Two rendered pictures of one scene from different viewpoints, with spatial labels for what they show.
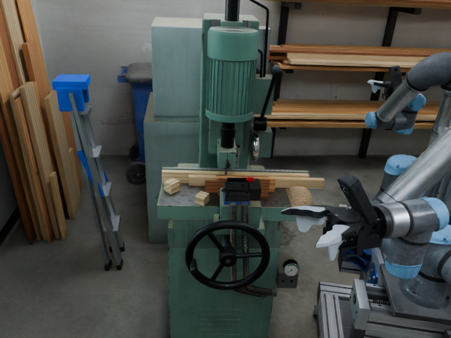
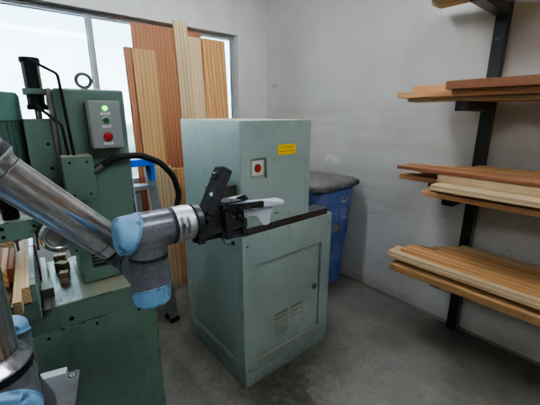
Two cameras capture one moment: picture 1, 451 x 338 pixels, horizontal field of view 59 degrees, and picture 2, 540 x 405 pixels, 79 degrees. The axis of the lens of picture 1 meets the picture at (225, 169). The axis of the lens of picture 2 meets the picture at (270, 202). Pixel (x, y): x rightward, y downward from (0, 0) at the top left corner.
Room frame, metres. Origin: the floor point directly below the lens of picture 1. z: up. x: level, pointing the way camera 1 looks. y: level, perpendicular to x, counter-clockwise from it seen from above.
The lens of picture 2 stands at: (1.61, -1.44, 1.44)
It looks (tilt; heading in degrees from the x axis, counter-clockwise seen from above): 15 degrees down; 58
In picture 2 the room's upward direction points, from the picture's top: straight up
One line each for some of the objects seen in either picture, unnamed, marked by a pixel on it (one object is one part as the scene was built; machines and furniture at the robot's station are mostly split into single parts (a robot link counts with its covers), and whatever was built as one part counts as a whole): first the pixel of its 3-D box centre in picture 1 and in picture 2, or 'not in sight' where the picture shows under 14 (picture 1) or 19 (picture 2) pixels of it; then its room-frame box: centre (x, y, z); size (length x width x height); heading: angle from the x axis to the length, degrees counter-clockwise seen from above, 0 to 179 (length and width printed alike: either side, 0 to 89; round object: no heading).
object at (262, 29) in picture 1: (260, 47); (104, 124); (1.75, -0.12, 1.40); 0.10 x 0.06 x 0.16; 4
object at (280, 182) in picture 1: (256, 182); (19, 271); (1.43, -0.13, 0.92); 0.55 x 0.02 x 0.04; 94
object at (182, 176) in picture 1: (235, 178); (26, 259); (1.45, -0.04, 0.93); 0.60 x 0.02 x 0.05; 94
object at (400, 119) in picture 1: (402, 121); (148, 274); (1.73, -0.79, 1.12); 0.11 x 0.08 x 0.11; 97
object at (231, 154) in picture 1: (227, 155); (21, 230); (1.44, 0.00, 1.03); 0.14 x 0.07 x 0.09; 4
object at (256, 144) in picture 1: (254, 146); (59, 235); (1.56, -0.12, 1.02); 0.12 x 0.03 x 0.12; 4
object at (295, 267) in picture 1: (290, 268); not in sight; (1.23, -0.27, 0.65); 0.06 x 0.04 x 0.08; 94
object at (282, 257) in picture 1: (285, 271); not in sight; (1.30, -0.27, 0.58); 0.12 x 0.08 x 0.08; 4
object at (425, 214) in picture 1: (417, 216); not in sight; (0.75, -0.43, 1.21); 0.11 x 0.08 x 0.09; 108
